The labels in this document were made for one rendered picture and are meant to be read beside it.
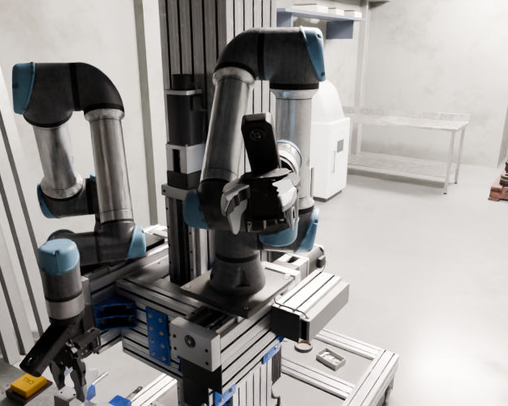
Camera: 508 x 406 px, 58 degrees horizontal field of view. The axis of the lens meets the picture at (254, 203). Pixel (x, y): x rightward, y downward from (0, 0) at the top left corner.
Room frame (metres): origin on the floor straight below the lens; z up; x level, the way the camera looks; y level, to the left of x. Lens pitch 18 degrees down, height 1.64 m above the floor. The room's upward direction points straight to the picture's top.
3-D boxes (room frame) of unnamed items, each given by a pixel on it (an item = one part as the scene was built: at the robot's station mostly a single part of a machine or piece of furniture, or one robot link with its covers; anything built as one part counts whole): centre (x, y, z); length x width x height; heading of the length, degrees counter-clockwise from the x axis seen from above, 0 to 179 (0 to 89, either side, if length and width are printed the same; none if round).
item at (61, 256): (0.86, 0.40, 1.21); 0.09 x 0.08 x 0.11; 20
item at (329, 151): (5.27, -0.69, 0.66); 0.73 x 0.60 x 1.32; 54
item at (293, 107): (1.10, -0.09, 1.41); 0.15 x 0.12 x 0.55; 81
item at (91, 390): (0.88, 0.39, 0.89); 0.13 x 0.05 x 0.05; 152
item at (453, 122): (5.94, -1.77, 0.44); 1.69 x 0.65 x 0.87; 55
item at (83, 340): (0.86, 0.39, 1.05); 0.09 x 0.08 x 0.12; 153
